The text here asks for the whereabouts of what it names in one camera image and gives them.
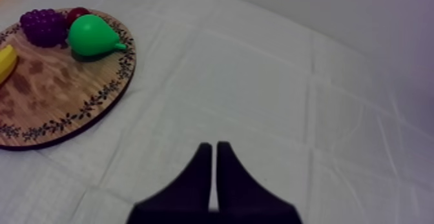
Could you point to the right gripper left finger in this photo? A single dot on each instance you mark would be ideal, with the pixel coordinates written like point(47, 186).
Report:
point(190, 191)

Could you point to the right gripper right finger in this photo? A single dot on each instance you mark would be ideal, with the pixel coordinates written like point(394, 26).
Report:
point(240, 191)

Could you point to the round wooden board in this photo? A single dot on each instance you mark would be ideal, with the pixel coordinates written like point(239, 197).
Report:
point(61, 83)

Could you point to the yellow toy banana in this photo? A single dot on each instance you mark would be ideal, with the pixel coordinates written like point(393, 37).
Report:
point(6, 62)

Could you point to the green toy pear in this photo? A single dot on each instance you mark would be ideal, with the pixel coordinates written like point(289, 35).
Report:
point(90, 35)

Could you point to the small red fruit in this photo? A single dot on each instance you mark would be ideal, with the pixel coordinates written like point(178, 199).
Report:
point(76, 14)

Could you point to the purple toy grapes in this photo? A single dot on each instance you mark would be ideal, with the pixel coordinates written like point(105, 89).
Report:
point(43, 28)

